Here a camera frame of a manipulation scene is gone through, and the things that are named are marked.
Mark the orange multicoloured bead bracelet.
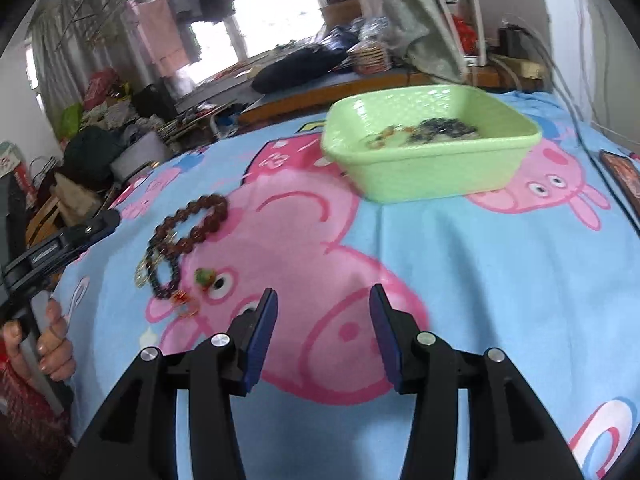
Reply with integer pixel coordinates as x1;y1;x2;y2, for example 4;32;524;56
367;127;403;150

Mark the small folding table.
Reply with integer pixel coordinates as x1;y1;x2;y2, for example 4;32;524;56
165;102;241;141

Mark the pink hanging garment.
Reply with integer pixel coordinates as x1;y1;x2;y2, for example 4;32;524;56
125;0;188;78

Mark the brown paper bag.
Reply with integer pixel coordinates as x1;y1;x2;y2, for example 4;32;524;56
52;172;103;226

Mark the dark large bead bracelet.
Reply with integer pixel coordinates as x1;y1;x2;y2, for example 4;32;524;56
149;242;182;301

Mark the black charger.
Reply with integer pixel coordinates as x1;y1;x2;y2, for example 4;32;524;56
500;25;523;56

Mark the smartphone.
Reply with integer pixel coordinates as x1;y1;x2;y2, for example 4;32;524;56
599;149;640;211

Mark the dark green bag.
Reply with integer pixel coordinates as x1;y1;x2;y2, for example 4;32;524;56
64;126;126;186

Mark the red jar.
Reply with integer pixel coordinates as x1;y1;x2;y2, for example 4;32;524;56
450;15;473;56

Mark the red printed carton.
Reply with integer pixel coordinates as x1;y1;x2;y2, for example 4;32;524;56
0;140;36;201

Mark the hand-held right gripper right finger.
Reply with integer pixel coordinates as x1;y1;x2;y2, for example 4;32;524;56
369;284;586;480

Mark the wooden desk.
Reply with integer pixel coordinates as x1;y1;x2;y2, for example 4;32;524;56
237;67;501;126

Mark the purple bead bracelet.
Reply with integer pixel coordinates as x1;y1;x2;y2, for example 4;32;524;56
407;116;478;140

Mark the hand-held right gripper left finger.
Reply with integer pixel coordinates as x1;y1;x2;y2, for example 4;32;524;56
60;287;279;480

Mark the person's left hand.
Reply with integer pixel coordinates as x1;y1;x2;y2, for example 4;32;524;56
1;299;77;385

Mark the person's left forearm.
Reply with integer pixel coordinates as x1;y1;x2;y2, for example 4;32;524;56
0;355;73;480

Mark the wooden chair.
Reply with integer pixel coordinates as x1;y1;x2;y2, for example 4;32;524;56
25;195;66;248

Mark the white router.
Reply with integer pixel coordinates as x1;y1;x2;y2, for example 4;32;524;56
467;0;488;68

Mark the blue cartoon pig blanket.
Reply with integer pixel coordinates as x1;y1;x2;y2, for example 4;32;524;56
50;87;640;480

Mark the grey curtain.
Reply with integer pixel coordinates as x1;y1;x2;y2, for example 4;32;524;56
30;5;101;111

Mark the brown wooden bead bracelet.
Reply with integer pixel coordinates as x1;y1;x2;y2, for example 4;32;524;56
154;194;231;261

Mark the red bag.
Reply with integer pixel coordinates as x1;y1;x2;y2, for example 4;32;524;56
82;70;121;111

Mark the green polka dot cloth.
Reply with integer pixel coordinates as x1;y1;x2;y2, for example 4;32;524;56
370;0;468;81

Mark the green plastic bag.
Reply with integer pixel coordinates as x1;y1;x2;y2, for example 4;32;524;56
59;102;85;141

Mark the red gold bead bracelet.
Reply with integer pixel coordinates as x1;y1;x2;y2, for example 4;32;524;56
170;290;201;317

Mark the black cable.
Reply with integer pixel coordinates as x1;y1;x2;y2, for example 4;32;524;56
547;0;640;241

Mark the black suitcase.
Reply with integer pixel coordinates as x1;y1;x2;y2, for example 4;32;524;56
132;81;178;121

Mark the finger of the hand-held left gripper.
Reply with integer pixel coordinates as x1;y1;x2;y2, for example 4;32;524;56
65;208;122;257

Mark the beige power strip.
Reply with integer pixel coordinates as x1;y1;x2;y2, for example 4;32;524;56
505;57;546;81

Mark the green plastic basin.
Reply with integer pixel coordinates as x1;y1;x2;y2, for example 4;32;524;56
320;85;543;205

